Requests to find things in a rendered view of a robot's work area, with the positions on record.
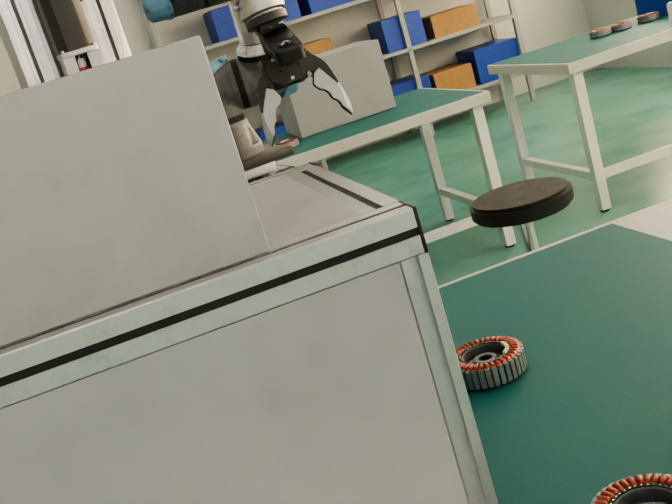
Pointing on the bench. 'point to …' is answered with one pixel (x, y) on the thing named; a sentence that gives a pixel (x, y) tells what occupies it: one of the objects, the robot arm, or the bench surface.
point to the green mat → (574, 364)
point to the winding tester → (117, 188)
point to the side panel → (448, 378)
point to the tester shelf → (231, 280)
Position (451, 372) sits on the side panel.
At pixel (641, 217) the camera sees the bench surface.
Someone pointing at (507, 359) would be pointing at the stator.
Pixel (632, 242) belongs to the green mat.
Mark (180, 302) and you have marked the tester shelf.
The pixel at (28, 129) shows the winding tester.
